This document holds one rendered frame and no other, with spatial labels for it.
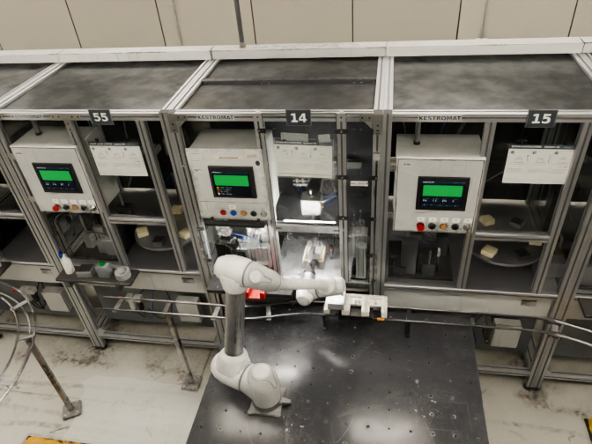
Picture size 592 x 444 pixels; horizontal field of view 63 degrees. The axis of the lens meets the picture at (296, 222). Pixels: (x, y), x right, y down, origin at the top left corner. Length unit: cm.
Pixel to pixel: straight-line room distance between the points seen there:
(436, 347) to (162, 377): 202
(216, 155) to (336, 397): 145
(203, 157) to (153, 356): 193
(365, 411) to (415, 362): 43
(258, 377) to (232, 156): 114
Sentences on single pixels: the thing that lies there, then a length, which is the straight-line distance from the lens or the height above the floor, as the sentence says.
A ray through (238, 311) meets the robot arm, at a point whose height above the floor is 123.
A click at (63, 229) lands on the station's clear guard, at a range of 350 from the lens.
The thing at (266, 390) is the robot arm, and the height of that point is 89.
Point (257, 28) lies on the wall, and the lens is 616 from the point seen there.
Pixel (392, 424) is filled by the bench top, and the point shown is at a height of 68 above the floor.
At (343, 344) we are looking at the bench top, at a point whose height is 68.
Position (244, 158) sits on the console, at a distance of 260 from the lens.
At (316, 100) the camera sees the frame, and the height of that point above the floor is 201.
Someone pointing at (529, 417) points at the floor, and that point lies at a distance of 374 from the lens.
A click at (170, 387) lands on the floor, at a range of 387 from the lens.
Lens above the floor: 303
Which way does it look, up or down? 37 degrees down
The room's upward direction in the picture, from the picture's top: 5 degrees counter-clockwise
